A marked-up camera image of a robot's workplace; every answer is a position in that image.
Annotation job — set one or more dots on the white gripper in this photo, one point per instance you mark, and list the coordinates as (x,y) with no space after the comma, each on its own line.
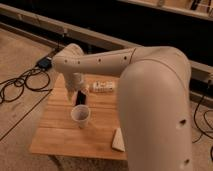
(75,82)

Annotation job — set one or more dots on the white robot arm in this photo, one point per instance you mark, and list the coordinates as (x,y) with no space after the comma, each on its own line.
(152,101)

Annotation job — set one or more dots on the white paper cup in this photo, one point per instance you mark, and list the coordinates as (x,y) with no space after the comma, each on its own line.
(81,115)

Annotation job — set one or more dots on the wooden table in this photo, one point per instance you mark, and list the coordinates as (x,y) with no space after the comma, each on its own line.
(58,134)

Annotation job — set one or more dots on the black power adapter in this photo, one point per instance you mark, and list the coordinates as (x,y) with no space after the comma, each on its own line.
(44,63)

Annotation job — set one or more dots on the white sponge block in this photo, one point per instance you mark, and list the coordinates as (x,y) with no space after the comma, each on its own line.
(118,143)

